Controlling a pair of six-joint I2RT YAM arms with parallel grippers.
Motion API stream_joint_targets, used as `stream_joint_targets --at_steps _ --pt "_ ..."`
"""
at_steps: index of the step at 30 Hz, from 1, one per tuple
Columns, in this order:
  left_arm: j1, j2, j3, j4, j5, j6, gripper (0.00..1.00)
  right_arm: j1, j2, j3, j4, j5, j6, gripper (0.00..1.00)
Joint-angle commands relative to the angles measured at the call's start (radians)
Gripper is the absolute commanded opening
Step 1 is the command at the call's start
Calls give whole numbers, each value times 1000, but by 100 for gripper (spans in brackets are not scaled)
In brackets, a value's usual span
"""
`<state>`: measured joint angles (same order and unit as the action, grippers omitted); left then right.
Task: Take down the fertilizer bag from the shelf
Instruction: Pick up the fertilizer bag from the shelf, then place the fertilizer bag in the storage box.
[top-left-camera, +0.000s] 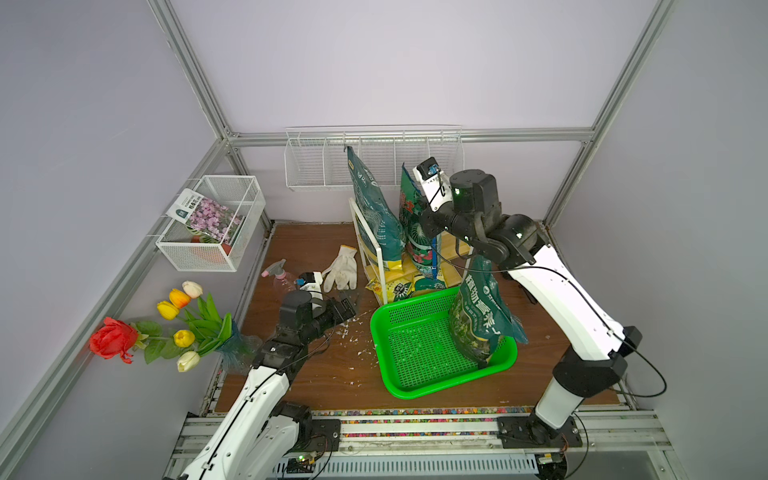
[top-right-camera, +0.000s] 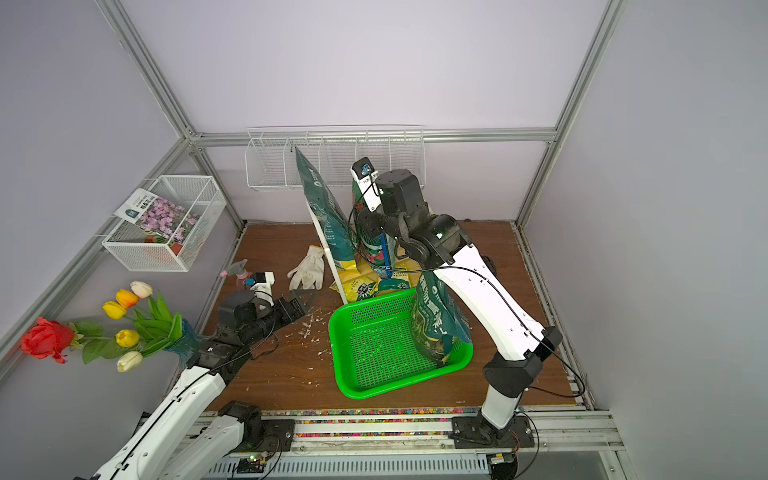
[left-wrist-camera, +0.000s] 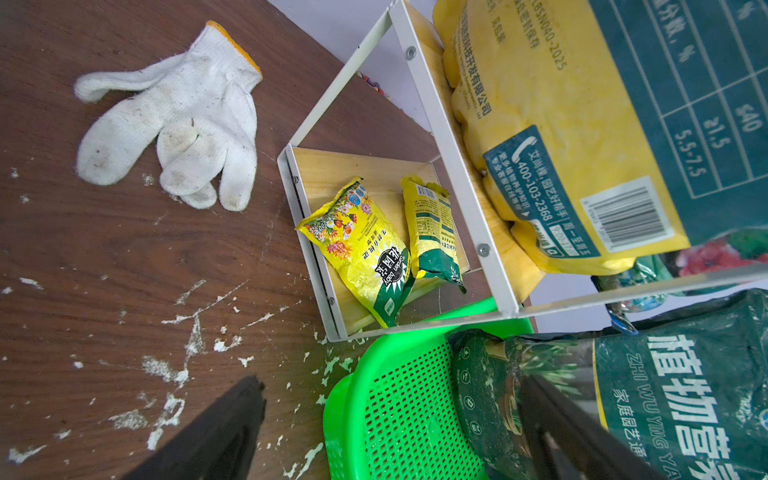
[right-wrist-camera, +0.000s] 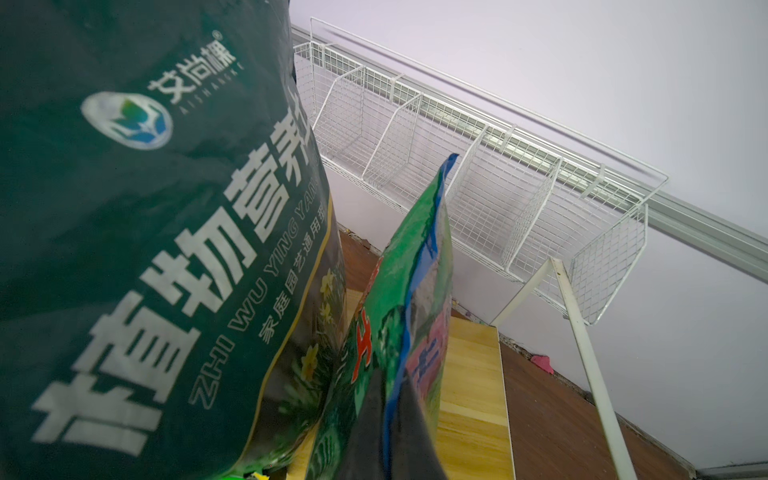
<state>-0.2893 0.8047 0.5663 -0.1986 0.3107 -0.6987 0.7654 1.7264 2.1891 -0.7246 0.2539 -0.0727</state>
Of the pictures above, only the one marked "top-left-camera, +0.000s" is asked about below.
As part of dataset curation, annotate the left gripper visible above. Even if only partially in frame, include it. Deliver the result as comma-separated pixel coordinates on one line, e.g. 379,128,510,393
300,289,361,343

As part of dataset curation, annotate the long white wire wall basket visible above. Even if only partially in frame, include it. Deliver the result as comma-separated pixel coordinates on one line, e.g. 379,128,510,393
284,124,465,190

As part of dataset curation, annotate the blue green soil bag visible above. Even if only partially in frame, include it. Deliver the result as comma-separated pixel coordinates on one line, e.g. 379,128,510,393
399,164,444,282

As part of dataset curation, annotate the white work glove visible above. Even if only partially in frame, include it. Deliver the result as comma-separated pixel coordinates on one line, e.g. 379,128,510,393
322,245,358,293

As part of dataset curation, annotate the artificial tulip bouquet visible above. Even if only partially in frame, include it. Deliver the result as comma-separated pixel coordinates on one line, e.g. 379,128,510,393
129,280,236,373

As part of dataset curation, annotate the yellow green fertilizer packet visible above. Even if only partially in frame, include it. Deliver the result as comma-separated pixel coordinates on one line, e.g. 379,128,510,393
412,274,446,296

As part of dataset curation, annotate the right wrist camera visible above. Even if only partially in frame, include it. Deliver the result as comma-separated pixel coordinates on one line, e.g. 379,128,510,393
413,157,453,212

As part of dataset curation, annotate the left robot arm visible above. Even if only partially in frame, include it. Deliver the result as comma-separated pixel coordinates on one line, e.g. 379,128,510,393
177,290,359,479

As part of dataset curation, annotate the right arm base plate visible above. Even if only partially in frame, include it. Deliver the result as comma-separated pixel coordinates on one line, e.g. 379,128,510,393
496,414,583,450

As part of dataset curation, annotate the yellow flower fertilizer packet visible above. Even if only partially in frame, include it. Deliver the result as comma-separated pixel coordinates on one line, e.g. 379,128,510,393
366,277,414,305

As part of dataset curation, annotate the white metal wooden shelf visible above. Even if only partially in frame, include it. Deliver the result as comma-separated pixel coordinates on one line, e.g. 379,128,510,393
349,197,481,307

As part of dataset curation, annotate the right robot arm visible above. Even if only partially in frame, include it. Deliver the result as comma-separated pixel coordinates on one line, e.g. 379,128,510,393
413,159,642,441

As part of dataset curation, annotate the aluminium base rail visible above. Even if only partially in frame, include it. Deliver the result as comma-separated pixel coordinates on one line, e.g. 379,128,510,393
164,406,687,479

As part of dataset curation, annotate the dark green fertilizer bag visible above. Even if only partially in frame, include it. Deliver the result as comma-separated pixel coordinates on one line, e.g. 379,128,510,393
344,146,405,271
449,256,529,369

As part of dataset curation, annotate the pink spray bottle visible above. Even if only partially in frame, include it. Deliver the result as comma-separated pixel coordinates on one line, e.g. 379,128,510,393
261,259,297,292

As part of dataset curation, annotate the red artificial rose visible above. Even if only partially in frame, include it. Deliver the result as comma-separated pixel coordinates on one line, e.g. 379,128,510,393
88,317,139,364

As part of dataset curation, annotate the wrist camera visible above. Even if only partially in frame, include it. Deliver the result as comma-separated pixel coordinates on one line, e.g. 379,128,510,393
296,272,323,300
413,157,453,212

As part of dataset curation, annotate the green plastic basket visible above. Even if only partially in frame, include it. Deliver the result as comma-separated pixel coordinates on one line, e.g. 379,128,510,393
370,287,518,400

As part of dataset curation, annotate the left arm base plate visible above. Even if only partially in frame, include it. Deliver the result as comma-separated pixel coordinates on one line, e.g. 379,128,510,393
289,418,341,453

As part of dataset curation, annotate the white mesh side basket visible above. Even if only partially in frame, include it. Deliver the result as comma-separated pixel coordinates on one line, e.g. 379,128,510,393
156,175,265,273

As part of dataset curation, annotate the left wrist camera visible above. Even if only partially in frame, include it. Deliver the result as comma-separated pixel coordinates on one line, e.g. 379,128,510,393
296,272,323,300

